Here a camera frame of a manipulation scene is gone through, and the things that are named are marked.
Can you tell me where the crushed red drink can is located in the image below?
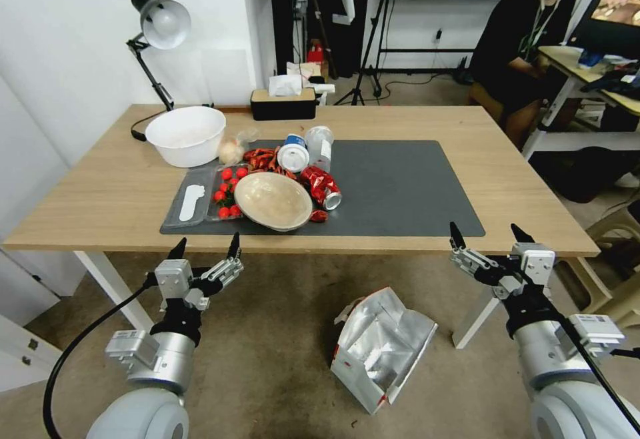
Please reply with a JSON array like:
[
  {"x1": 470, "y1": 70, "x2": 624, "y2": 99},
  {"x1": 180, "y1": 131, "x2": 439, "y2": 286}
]
[{"x1": 301, "y1": 165, "x2": 343, "y2": 211}]

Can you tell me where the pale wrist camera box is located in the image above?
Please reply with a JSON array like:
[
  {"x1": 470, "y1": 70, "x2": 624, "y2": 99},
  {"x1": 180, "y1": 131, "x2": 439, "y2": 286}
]
[
  {"x1": 153, "y1": 258, "x2": 195, "y2": 301},
  {"x1": 511, "y1": 242, "x2": 556, "y2": 288}
]

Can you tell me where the person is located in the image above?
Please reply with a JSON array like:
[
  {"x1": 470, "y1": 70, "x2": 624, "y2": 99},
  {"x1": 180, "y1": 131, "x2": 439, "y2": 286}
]
[{"x1": 469, "y1": 0, "x2": 603, "y2": 152}]

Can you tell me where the paper cup with white lid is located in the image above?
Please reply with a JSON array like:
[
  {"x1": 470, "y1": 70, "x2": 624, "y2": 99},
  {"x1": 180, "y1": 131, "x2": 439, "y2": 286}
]
[{"x1": 276, "y1": 133, "x2": 309, "y2": 173}]

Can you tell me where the white tissue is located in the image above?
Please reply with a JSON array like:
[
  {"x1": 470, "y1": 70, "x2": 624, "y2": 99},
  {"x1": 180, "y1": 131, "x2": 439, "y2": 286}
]
[{"x1": 268, "y1": 74, "x2": 303, "y2": 97}]

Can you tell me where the clear plastic cup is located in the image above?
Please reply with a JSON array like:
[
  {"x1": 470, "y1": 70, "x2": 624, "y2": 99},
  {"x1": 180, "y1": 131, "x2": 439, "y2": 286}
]
[{"x1": 305, "y1": 125, "x2": 335, "y2": 172}]

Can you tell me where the large white plastic bowl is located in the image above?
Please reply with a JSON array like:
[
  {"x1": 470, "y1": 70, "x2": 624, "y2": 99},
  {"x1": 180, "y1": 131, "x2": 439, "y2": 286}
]
[{"x1": 145, "y1": 105, "x2": 227, "y2": 169}]

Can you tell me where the bun in clear bag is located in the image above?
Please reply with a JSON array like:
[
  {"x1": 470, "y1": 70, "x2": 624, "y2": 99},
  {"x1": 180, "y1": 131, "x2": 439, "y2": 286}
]
[{"x1": 217, "y1": 127, "x2": 261, "y2": 165}]

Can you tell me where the dark grey desk mat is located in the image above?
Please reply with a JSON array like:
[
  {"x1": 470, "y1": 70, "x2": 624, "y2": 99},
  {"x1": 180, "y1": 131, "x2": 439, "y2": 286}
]
[{"x1": 159, "y1": 139, "x2": 486, "y2": 238}]

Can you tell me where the computer monitor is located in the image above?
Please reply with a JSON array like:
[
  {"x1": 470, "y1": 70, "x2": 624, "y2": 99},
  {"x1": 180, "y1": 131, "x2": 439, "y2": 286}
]
[{"x1": 569, "y1": 0, "x2": 640, "y2": 59}]

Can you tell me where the pale desk with white frame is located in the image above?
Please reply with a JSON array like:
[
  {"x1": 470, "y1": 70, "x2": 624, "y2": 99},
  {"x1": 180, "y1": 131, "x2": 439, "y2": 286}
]
[{"x1": 522, "y1": 46, "x2": 640, "y2": 159}]

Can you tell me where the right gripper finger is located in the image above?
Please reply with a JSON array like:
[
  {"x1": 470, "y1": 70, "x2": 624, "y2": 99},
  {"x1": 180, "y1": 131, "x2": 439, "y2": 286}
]
[
  {"x1": 509, "y1": 223, "x2": 536, "y2": 248},
  {"x1": 449, "y1": 222, "x2": 495, "y2": 278}
]

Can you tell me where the black silver desk lamp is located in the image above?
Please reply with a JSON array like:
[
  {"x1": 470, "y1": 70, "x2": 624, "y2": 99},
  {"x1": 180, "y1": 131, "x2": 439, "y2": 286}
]
[{"x1": 125, "y1": 0, "x2": 192, "y2": 142}]

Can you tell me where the black bag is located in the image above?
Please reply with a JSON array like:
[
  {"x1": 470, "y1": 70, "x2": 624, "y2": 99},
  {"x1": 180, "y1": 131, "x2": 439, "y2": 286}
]
[{"x1": 529, "y1": 146, "x2": 632, "y2": 205}]

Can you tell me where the beige plastic stool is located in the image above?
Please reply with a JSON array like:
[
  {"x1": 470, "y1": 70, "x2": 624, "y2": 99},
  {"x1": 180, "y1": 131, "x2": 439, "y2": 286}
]
[{"x1": 555, "y1": 208, "x2": 640, "y2": 330}]

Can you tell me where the beige shallow bowl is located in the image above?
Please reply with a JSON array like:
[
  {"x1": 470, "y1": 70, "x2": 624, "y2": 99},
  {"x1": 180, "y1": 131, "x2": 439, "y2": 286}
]
[{"x1": 233, "y1": 171, "x2": 315, "y2": 233}]

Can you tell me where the black tripod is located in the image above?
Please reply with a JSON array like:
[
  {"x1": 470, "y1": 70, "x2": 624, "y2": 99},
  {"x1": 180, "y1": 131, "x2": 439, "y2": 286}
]
[{"x1": 333, "y1": 0, "x2": 399, "y2": 106}]

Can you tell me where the clear plastic clamshell container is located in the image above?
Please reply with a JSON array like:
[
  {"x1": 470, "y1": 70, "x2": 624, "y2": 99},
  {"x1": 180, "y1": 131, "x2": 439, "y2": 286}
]
[{"x1": 163, "y1": 163, "x2": 249, "y2": 230}]

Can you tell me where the white cabinet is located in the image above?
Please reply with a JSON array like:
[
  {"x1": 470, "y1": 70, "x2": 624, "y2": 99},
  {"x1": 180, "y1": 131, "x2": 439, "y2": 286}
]
[{"x1": 0, "y1": 76, "x2": 89, "y2": 395}]

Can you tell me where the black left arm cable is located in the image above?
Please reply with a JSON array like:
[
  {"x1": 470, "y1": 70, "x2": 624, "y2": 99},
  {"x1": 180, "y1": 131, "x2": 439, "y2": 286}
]
[{"x1": 42, "y1": 274, "x2": 161, "y2": 439}]

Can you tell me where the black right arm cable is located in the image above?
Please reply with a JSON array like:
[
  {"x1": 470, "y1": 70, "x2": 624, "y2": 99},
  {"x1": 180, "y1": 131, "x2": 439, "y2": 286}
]
[{"x1": 547, "y1": 301, "x2": 640, "y2": 425}]

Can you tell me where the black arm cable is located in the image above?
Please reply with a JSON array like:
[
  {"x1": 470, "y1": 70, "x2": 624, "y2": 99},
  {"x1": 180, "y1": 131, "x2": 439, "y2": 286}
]
[
  {"x1": 42, "y1": 274, "x2": 161, "y2": 439},
  {"x1": 547, "y1": 301, "x2": 640, "y2": 425}
]

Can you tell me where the pile of dried red chilies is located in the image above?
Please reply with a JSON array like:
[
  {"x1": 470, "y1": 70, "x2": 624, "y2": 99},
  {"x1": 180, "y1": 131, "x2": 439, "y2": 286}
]
[{"x1": 243, "y1": 146, "x2": 299, "y2": 181}]

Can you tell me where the black tissue box wooden lid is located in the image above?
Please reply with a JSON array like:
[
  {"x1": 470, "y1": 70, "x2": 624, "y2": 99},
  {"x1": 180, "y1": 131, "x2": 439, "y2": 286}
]
[{"x1": 249, "y1": 87, "x2": 317, "y2": 121}]

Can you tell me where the silver foil food delivery bag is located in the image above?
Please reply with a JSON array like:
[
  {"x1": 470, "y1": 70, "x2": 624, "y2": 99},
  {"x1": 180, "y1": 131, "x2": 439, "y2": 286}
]
[{"x1": 329, "y1": 287, "x2": 439, "y2": 416}]

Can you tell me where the wooden table with white legs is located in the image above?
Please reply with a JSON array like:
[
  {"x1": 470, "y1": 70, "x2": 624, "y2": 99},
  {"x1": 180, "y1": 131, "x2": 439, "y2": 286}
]
[{"x1": 2, "y1": 103, "x2": 601, "y2": 350}]

